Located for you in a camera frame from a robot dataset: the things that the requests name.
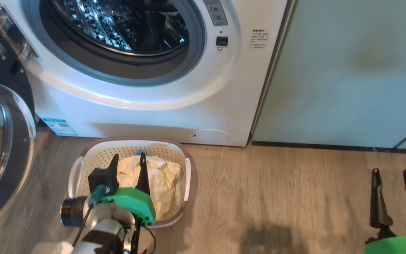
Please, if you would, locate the metal door hinge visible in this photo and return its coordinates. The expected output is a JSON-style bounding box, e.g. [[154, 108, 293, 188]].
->
[[0, 4, 38, 60]]

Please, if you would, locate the blue white energy label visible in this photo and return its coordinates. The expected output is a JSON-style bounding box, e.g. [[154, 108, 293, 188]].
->
[[42, 118, 78, 136]]

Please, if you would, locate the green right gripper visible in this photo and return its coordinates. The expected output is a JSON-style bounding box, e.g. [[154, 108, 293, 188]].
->
[[364, 168, 406, 254]]

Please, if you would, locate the large pale green cabinet panel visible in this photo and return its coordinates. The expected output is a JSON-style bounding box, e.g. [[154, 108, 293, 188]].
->
[[252, 0, 406, 149]]

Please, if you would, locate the grey warning sticker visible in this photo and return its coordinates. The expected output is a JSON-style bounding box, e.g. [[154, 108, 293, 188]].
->
[[203, 0, 228, 26]]

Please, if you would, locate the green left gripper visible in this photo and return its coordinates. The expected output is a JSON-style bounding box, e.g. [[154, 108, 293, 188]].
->
[[99, 152, 156, 226]]

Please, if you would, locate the white perforated laundry basket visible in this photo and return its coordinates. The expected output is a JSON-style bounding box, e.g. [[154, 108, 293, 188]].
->
[[68, 137, 192, 228]]

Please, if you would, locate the thin black cable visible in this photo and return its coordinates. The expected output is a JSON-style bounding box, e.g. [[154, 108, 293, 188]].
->
[[72, 206, 93, 247], [141, 225, 158, 254]]

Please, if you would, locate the perforated steel drum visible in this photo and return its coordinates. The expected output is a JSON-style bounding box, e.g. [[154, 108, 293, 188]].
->
[[41, 0, 189, 55]]

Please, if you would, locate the washing machine door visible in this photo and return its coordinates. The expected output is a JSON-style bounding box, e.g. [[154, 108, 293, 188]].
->
[[0, 14, 37, 244]]

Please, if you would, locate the teal cable connector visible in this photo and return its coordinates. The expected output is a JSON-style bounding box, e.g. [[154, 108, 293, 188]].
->
[[92, 185, 110, 204]]

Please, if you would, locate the printed text label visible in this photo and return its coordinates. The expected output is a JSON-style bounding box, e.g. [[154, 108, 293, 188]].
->
[[250, 29, 267, 50]]

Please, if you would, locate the white washing machine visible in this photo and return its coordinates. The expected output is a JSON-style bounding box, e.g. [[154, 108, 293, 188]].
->
[[0, 0, 290, 147]]

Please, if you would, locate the pale yellow garment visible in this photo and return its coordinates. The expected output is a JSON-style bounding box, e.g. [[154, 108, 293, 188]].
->
[[117, 155, 182, 221]]

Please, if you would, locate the round white filter cover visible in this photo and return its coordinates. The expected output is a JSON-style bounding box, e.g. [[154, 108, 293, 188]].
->
[[192, 129, 230, 145]]

